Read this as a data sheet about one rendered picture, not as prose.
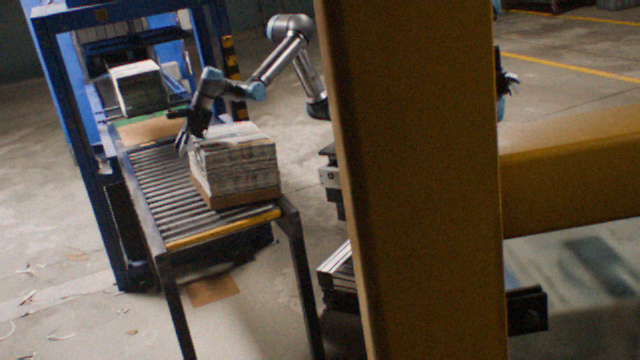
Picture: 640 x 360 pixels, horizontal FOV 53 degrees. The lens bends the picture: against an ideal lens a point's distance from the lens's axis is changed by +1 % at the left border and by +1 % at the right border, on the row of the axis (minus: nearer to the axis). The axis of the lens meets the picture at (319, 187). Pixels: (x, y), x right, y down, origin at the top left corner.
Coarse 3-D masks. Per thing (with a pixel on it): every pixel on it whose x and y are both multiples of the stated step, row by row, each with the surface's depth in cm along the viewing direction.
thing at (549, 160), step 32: (512, 128) 43; (544, 128) 42; (576, 128) 41; (608, 128) 41; (512, 160) 39; (544, 160) 39; (576, 160) 39; (608, 160) 40; (512, 192) 40; (544, 192) 40; (576, 192) 40; (608, 192) 40; (512, 224) 41; (544, 224) 41; (576, 224) 41
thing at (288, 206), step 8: (272, 200) 255; (280, 200) 251; (288, 200) 250; (280, 208) 246; (288, 208) 243; (296, 208) 243; (288, 216) 239; (296, 216) 241; (280, 224) 254; (288, 224) 241; (296, 224) 242; (288, 232) 245; (296, 232) 243; (296, 240) 244
